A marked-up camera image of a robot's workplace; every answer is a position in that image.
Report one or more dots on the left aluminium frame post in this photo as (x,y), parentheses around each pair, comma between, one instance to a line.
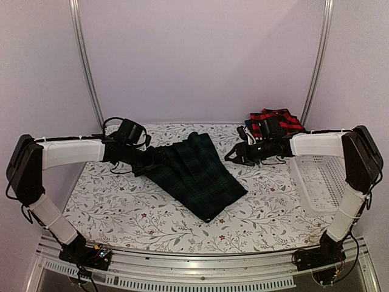
(74,6)

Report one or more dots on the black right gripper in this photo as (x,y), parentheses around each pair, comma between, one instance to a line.
(240,148)

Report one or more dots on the dark green plaid garment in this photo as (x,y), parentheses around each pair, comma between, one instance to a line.
(196,177)

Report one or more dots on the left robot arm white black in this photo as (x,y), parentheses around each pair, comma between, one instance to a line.
(32,157)

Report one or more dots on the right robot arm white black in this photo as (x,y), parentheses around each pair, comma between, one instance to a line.
(363,164)

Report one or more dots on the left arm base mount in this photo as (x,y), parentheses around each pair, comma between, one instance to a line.
(78,252)

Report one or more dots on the red black plaid shirt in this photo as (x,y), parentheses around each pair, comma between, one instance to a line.
(286,120)

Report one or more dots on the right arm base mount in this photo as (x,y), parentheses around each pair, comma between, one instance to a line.
(329,257)

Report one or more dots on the aluminium frame post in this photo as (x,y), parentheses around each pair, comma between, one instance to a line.
(74,6)
(319,59)

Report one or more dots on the white plastic laundry basket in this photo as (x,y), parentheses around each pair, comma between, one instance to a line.
(320,181)

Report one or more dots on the aluminium front rail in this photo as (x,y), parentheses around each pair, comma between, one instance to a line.
(137,270)

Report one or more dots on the floral patterned table cloth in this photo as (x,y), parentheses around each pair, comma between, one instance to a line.
(121,210)

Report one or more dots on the right aluminium frame post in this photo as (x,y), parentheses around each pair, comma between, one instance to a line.
(319,59)

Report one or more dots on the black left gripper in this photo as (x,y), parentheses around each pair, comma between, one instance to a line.
(152,162)

